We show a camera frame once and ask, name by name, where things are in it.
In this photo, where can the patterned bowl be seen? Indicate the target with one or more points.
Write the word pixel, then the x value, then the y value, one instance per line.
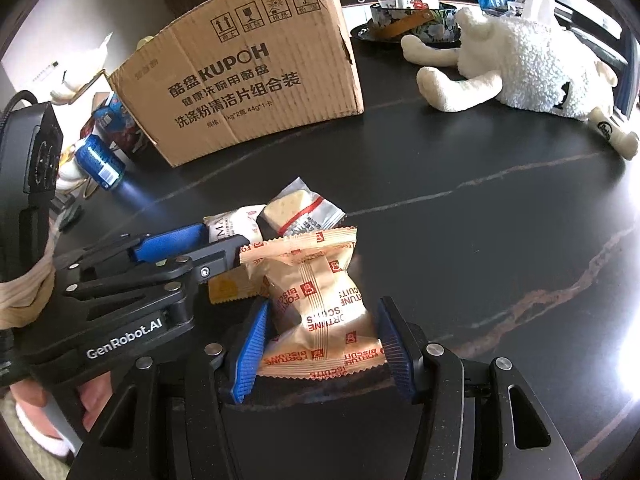
pixel 440 30

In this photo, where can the orange striped biscuit packet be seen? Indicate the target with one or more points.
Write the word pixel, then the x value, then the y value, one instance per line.
pixel 315 300

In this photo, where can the clear cracker packet red stripe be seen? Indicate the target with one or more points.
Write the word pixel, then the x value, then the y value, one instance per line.
pixel 292 207

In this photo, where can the white shell-shaped tray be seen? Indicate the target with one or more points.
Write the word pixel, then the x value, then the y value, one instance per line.
pixel 65 91
pixel 100 52

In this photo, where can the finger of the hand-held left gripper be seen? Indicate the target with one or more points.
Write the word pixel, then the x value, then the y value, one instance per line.
pixel 170 241
pixel 190 267

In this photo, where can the cream yellow snack packet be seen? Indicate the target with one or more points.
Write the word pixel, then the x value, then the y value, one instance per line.
pixel 230 227

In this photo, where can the white plush sheep toy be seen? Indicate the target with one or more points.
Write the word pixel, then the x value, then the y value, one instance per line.
pixel 530 70

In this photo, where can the person's left hand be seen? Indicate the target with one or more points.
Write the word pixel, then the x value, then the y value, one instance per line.
pixel 92 405

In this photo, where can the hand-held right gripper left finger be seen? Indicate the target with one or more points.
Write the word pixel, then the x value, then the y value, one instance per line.
pixel 250 355

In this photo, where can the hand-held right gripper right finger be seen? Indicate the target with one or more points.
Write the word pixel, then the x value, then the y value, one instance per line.
pixel 397 350

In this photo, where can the brown cardboard box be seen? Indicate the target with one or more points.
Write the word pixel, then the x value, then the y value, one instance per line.
pixel 250 85

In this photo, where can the blue snack jar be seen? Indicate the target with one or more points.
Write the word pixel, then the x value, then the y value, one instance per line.
pixel 112 120

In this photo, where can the blue soda can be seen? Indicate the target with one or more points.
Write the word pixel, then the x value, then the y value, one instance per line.
pixel 97 160

